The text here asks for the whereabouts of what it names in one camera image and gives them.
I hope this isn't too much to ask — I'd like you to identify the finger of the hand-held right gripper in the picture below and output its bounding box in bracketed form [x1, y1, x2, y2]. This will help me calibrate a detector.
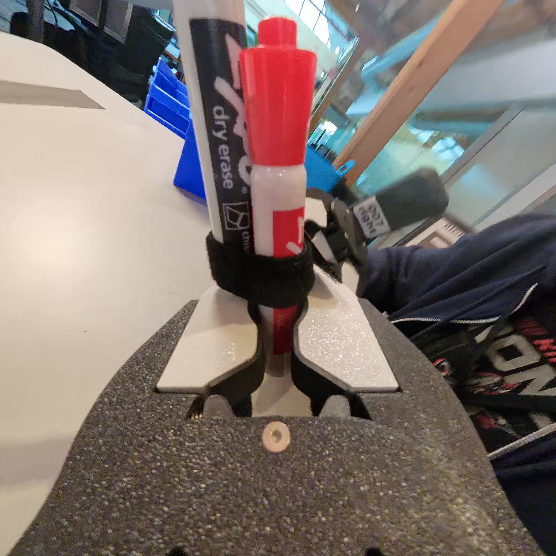
[334, 259, 366, 293]
[305, 197, 330, 232]

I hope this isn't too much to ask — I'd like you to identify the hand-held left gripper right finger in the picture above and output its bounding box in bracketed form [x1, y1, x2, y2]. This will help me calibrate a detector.
[293, 265, 401, 394]

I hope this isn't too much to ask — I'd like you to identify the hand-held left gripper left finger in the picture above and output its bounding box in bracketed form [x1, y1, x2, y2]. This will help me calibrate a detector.
[157, 285, 265, 397]

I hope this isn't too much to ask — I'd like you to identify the black velcro strap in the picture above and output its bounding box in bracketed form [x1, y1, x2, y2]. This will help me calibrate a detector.
[204, 230, 316, 310]

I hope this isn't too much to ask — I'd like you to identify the red marker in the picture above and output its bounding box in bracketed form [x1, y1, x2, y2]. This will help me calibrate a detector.
[238, 16, 319, 358]

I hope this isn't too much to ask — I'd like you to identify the black marker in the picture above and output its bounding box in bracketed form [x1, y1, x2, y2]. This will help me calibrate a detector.
[171, 0, 259, 254]

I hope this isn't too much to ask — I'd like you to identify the black table mat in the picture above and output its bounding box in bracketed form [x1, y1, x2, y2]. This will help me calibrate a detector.
[0, 79, 106, 110]

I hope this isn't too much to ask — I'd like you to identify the framed wall sign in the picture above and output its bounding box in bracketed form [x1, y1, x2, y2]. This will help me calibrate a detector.
[407, 217, 475, 250]

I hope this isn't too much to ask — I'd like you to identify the wooden post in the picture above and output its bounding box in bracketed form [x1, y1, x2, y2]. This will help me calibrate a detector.
[334, 0, 506, 185]

